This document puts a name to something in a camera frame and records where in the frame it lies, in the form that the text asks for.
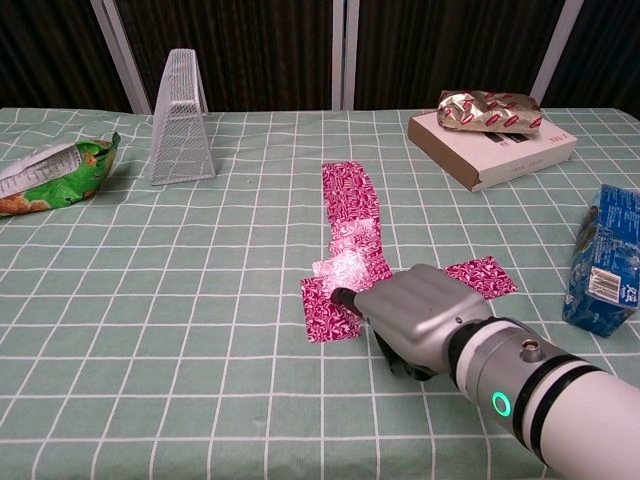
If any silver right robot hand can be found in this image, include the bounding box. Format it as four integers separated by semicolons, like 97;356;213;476
331;264;495;383

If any green snack bag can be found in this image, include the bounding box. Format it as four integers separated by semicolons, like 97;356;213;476
0;131;121;218

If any dark corrugated screen panel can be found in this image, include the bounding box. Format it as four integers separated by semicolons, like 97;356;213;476
542;0;640;110
0;0;134;112
115;0;335;113
353;0;567;111

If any flat white cardboard box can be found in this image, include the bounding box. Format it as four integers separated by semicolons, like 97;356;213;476
406;110;579;193

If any gold red foil snack bag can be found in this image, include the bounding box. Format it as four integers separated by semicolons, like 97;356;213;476
435;89;544;139

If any green checked tablecloth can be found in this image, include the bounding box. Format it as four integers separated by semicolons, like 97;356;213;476
0;107;640;480

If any blue snack package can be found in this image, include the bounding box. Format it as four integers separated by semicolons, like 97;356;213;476
560;183;640;339

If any white wire mesh holder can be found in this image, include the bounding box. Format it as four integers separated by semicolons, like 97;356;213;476
148;48;219;187

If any white screen frame post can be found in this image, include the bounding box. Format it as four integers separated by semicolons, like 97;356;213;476
89;0;153;115
331;0;360;112
530;0;585;99

